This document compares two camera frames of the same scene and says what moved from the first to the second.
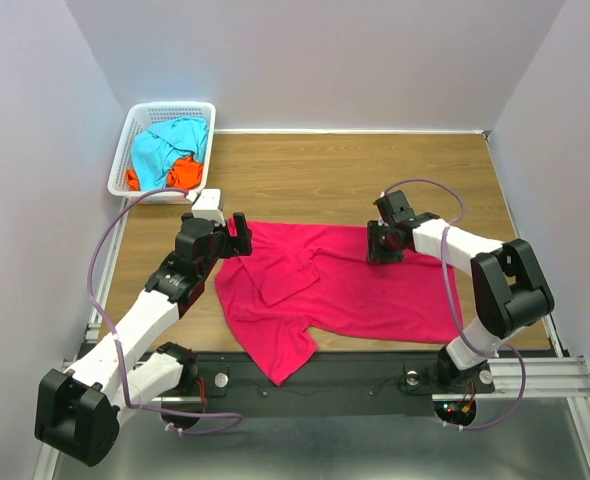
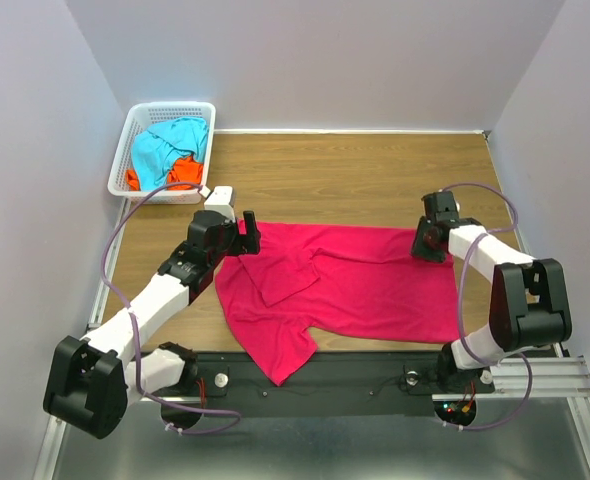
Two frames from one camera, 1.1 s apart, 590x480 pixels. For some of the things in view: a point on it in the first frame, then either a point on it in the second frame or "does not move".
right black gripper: [374, 227] → [419, 249]
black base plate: [333, 383] does not move
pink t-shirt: [301, 277] does not move
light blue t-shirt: [155, 151] does not move
